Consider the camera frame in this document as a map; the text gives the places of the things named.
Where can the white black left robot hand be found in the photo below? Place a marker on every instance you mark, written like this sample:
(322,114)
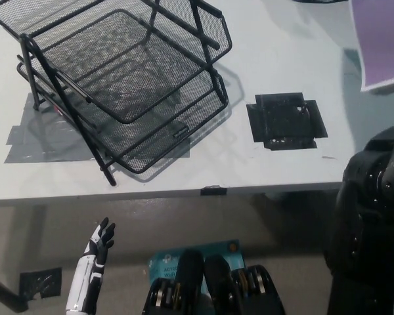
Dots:
(88,269)

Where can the purple brown spiral notebook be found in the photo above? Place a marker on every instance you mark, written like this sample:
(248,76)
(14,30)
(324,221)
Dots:
(381,39)

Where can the black mesh file tray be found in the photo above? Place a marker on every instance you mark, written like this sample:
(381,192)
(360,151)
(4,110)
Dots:
(134,65)

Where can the black floor tape patch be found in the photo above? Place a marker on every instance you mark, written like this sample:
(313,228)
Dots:
(39,282)

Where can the teal printed cardboard box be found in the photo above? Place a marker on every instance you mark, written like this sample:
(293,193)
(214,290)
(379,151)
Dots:
(164,259)

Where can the dark slanted table leg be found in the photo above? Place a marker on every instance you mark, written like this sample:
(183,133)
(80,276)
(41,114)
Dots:
(5,292)

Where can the black tape square patch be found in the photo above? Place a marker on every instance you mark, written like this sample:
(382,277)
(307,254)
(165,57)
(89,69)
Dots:
(282,121)

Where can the grey tape patch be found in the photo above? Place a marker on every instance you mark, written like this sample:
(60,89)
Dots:
(26,147)

